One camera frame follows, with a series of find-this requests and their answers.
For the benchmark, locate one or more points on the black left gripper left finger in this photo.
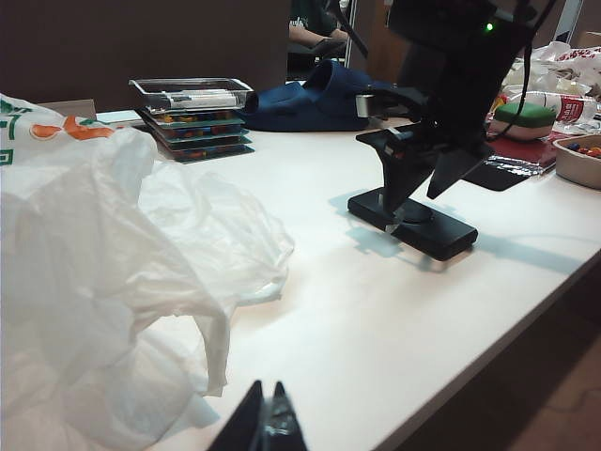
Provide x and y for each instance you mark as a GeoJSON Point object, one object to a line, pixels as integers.
{"type": "Point", "coordinates": [244, 427]}

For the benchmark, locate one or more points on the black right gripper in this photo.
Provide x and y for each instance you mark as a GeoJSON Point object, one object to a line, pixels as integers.
{"type": "Point", "coordinates": [460, 94]}

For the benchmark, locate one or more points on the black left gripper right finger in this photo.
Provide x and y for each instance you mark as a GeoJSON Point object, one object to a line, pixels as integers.
{"type": "Point", "coordinates": [286, 432]}

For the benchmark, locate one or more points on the black power bank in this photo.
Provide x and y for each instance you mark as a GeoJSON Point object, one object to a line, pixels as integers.
{"type": "Point", "coordinates": [446, 235]}

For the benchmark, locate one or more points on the white printed plastic shopping bag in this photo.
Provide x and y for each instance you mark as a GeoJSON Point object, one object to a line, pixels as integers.
{"type": "Point", "coordinates": [94, 258]}

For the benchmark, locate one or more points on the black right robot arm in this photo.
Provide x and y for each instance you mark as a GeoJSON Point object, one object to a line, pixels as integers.
{"type": "Point", "coordinates": [446, 21]}

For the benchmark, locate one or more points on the white bag with red print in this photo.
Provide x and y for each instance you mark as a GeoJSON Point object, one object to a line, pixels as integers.
{"type": "Point", "coordinates": [577, 58]}

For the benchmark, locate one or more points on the black mat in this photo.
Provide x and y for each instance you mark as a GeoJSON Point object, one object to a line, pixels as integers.
{"type": "Point", "coordinates": [497, 179]}

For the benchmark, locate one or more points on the silver foil packet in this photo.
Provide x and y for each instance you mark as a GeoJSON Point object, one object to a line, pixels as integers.
{"type": "Point", "coordinates": [521, 165]}

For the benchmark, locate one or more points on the red book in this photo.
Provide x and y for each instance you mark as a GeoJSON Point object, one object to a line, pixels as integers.
{"type": "Point", "coordinates": [530, 149]}

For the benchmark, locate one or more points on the green lidded container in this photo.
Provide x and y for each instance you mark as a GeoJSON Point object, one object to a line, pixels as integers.
{"type": "Point", "coordinates": [537, 117]}

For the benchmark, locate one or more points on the blue rubber slipper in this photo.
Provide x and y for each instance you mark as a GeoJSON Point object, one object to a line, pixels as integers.
{"type": "Point", "coordinates": [300, 108]}

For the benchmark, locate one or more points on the beige paper bowl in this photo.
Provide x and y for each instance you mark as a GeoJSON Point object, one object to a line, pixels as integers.
{"type": "Point", "coordinates": [577, 166]}

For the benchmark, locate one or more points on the plastic bottle with red label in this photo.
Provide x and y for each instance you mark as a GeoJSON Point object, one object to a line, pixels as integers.
{"type": "Point", "coordinates": [575, 110]}

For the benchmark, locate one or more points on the person in green shirt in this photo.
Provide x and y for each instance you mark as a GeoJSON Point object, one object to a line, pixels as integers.
{"type": "Point", "coordinates": [310, 19]}

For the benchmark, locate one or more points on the colourful flat game box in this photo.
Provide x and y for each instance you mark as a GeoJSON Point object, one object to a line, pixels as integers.
{"type": "Point", "coordinates": [197, 118]}
{"type": "Point", "coordinates": [211, 143]}
{"type": "Point", "coordinates": [216, 155]}
{"type": "Point", "coordinates": [206, 131]}

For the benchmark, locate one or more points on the white marker pen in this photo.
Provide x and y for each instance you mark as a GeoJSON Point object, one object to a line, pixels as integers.
{"type": "Point", "coordinates": [202, 99]}

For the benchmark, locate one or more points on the white paper sheet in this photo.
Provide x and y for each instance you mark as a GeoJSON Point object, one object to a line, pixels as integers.
{"type": "Point", "coordinates": [117, 117]}

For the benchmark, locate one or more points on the brown desk partition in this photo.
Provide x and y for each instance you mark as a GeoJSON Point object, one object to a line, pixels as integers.
{"type": "Point", "coordinates": [141, 42]}

